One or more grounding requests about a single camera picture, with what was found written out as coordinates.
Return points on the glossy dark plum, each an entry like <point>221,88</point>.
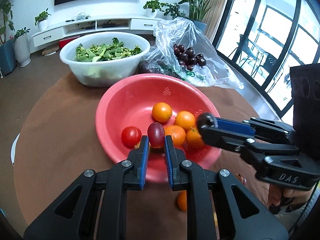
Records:
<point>206,121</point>

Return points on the clear plastic bag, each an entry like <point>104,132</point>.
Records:
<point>170,32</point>

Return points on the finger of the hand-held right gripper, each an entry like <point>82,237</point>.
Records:
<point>225,140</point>
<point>235,126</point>

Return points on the red plastic basin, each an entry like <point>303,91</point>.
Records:
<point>130,105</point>

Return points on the black set-top box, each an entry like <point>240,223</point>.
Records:
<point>109,25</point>

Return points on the beige curtain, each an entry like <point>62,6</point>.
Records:
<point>220,10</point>

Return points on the green leafy vegetables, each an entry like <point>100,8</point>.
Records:
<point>105,51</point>

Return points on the person's right hand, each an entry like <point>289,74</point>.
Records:
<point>275,195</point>

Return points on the red box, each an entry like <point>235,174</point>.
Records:
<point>66,43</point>

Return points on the black outdoor chair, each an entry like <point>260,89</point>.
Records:
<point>246,47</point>
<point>271,63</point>

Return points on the red tomato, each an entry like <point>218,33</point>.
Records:
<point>131,136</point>

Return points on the white plastic basin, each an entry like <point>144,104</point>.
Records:
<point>72,67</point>

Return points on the small plant in white pot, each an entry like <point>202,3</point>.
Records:
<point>42,25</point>

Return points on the large plant in blue pot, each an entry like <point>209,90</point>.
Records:
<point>197,2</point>

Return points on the heap of dark plums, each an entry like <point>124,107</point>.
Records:
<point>188,55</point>

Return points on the white curved object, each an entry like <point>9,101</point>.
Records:
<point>13,150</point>

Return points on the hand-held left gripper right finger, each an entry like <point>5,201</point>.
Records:
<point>168,165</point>

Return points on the round wooden board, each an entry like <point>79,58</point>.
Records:
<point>50,51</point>

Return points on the plant in white ribbed pot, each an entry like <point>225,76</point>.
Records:
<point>22,50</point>

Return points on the leafy plant in white pot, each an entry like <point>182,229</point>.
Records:
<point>151,12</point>

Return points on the white television cabinet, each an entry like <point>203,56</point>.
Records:
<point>47,37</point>

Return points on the tall plant in blue pot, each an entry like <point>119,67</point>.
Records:
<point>6,57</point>

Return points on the reddish purple plum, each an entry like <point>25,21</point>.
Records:
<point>156,135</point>

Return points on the dark purple vegetable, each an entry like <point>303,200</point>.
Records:
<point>150,67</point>

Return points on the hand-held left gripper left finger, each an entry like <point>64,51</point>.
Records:
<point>145,165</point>

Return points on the black window frame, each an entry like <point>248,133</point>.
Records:
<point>251,5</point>

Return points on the bushy dark green plant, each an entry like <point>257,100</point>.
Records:
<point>172,10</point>

